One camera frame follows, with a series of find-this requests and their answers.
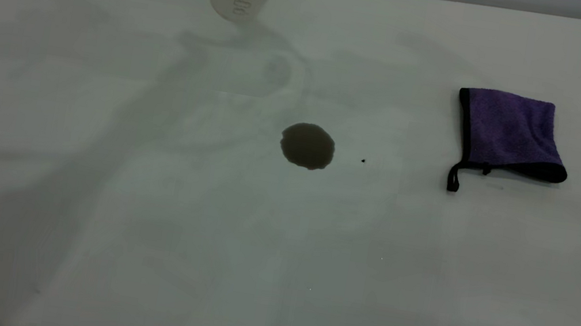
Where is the purple cloth with black trim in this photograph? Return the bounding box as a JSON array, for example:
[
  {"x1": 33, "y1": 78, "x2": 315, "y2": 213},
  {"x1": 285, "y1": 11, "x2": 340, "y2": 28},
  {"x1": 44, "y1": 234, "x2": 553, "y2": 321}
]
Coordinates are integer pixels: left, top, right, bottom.
[{"x1": 443, "y1": 84, "x2": 579, "y2": 210}]

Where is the brown spilled liquid puddle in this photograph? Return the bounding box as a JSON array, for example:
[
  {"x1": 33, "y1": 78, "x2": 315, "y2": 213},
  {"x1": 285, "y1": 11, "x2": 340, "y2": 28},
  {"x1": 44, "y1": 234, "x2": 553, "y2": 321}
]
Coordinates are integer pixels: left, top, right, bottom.
[{"x1": 276, "y1": 119, "x2": 339, "y2": 173}]

